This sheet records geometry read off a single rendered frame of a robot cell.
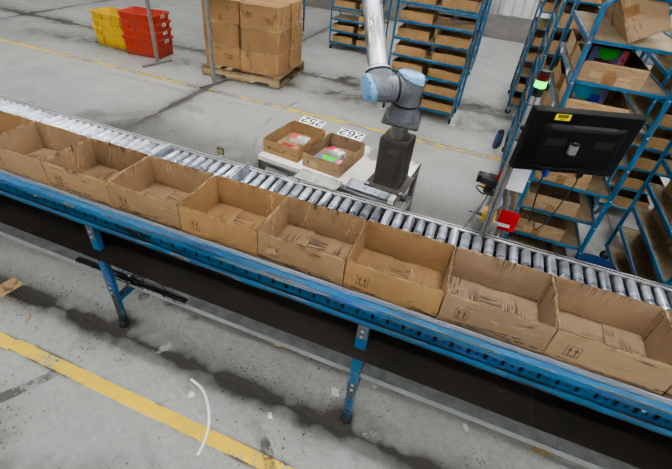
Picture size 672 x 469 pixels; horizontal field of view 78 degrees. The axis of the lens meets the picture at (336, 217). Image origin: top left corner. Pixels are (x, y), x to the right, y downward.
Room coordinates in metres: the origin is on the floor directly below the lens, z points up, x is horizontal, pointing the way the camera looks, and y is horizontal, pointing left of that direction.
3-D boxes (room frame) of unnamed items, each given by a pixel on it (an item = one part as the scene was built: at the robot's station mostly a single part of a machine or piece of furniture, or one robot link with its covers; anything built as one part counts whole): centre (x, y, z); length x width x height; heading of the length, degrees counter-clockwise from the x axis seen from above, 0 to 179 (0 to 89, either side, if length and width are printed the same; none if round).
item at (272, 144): (2.66, 0.35, 0.80); 0.38 x 0.28 x 0.10; 155
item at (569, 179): (2.38, -1.38, 0.99); 0.40 x 0.30 x 0.10; 159
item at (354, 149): (2.52, 0.06, 0.80); 0.38 x 0.28 x 0.10; 155
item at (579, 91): (2.51, -1.42, 1.41); 0.19 x 0.03 x 0.14; 72
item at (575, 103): (2.38, -1.38, 1.39); 0.40 x 0.30 x 0.10; 162
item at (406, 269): (1.28, -0.29, 0.97); 0.39 x 0.29 x 0.17; 73
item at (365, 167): (2.56, 0.01, 0.74); 1.00 x 0.58 x 0.03; 67
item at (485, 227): (1.87, -0.84, 1.11); 0.12 x 0.05 x 0.88; 73
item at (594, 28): (2.60, -1.50, 0.98); 0.98 x 0.49 x 1.96; 163
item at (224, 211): (1.52, 0.47, 0.97); 0.39 x 0.29 x 0.17; 73
